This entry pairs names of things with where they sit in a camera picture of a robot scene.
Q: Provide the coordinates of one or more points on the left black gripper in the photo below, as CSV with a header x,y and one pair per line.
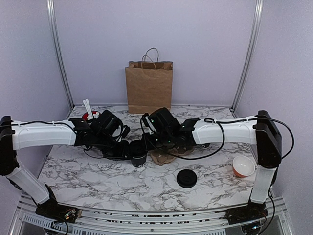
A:
x,y
123,152

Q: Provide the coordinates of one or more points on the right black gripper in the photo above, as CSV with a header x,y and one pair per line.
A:
x,y
146,140

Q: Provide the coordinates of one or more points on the black plastic cup lid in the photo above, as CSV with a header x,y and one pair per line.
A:
x,y
137,149

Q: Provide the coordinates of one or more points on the black paper coffee cup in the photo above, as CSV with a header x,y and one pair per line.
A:
x,y
138,162

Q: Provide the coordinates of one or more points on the brown paper bag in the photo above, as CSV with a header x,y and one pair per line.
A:
x,y
149,85

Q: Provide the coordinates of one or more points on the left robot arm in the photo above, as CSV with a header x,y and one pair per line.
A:
x,y
105,133

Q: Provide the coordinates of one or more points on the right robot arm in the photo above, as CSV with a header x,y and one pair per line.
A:
x,y
259,130

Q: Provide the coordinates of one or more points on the cardboard cup carrier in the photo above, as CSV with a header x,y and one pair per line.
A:
x,y
160,158

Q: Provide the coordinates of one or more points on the white sachet in holder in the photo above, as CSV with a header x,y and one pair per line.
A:
x,y
96,114

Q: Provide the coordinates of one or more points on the red cylindrical holder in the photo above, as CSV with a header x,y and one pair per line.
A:
x,y
85,116

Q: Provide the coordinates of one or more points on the orange white bowl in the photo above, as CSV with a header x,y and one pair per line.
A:
x,y
243,166

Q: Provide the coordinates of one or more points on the right aluminium frame post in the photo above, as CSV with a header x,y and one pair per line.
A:
x,y
255,29

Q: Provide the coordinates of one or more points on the aluminium frame post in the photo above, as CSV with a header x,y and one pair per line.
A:
x,y
255,29
58,51

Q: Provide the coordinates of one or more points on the front aluminium rail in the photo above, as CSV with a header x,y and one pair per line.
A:
x,y
93,221

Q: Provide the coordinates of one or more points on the left aluminium frame post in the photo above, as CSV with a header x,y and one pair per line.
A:
x,y
58,51

